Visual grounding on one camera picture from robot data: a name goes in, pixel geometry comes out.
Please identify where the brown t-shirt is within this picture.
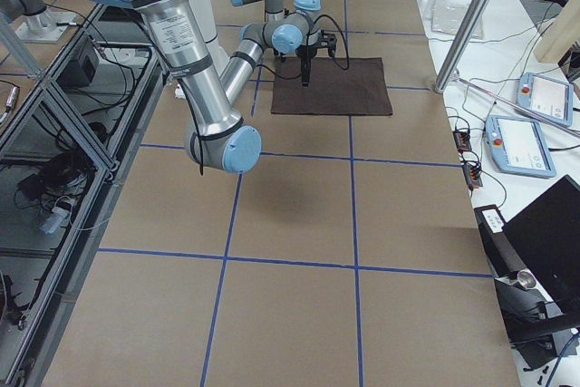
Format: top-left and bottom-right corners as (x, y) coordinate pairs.
(271, 57), (393, 116)

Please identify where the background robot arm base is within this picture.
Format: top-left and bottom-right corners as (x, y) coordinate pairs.
(1, 0), (77, 43)

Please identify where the clear plastic bag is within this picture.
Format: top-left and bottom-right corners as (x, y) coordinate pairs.
(431, 0), (469, 34)

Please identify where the orange connector block upper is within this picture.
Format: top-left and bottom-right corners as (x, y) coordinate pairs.
(452, 130), (472, 152)

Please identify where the orange connector block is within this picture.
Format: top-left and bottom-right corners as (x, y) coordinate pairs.
(452, 130), (472, 152)
(462, 161), (483, 191)

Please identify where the orange connector block lower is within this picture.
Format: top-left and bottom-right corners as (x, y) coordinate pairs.
(462, 161), (483, 191)

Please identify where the lower teach pendant tablet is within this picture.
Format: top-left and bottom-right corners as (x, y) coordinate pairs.
(485, 115), (556, 179)

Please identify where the teach pendant tablet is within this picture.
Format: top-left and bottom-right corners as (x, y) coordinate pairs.
(517, 73), (574, 128)
(485, 115), (556, 179)

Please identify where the upper teach pendant tablet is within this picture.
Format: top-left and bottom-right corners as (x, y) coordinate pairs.
(517, 73), (574, 128)

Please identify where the black monitor on stand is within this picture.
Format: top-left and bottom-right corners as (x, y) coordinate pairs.
(474, 175), (579, 369)

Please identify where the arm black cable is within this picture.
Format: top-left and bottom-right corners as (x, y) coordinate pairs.
(189, 13), (353, 178)

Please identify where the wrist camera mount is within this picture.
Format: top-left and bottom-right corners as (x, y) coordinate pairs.
(316, 30), (337, 59)

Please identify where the aluminium frame post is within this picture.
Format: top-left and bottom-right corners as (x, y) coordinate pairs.
(434, 0), (490, 93)

